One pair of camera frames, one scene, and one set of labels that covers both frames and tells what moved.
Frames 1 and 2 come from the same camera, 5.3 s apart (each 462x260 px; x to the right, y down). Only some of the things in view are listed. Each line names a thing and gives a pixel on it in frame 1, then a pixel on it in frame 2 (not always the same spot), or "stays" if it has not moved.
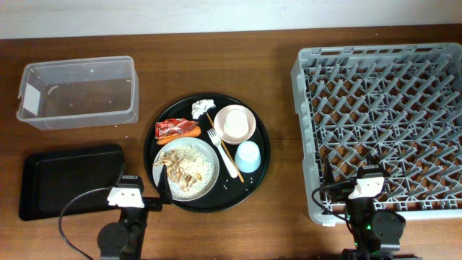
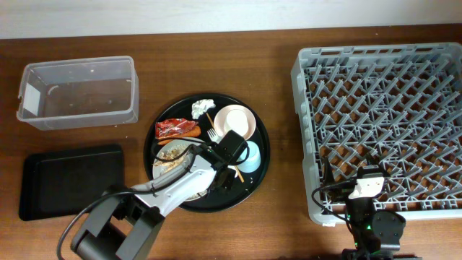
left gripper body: [151, 204] -> [228, 183]
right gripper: [328, 178] stays
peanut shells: [172, 161] stays
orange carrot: [193, 132] stays
